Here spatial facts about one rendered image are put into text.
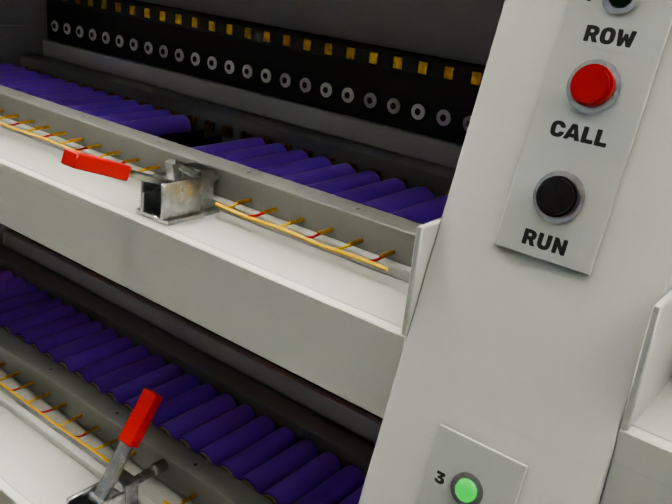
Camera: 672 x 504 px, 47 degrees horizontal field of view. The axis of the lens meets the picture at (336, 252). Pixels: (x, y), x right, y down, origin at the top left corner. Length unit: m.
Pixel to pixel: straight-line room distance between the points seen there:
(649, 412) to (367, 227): 0.17
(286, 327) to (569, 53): 0.18
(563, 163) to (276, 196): 0.19
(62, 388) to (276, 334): 0.26
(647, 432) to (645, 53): 0.14
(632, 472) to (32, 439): 0.43
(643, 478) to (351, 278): 0.16
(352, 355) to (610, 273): 0.12
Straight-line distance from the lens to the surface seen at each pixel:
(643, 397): 0.31
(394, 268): 0.40
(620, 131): 0.31
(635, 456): 0.31
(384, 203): 0.45
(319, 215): 0.43
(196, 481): 0.53
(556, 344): 0.31
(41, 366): 0.65
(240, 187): 0.46
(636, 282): 0.30
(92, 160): 0.41
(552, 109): 0.32
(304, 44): 0.60
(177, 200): 0.45
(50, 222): 0.53
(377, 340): 0.35
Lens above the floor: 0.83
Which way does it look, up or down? 8 degrees down
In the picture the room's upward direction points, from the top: 15 degrees clockwise
